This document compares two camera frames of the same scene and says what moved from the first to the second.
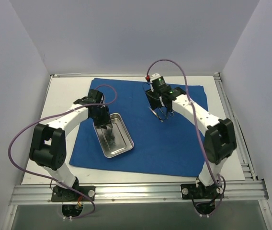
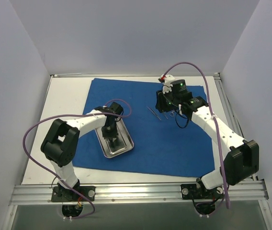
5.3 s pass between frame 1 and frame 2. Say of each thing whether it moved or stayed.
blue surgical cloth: stayed
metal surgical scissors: stayed
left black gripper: moved
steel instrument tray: stayed
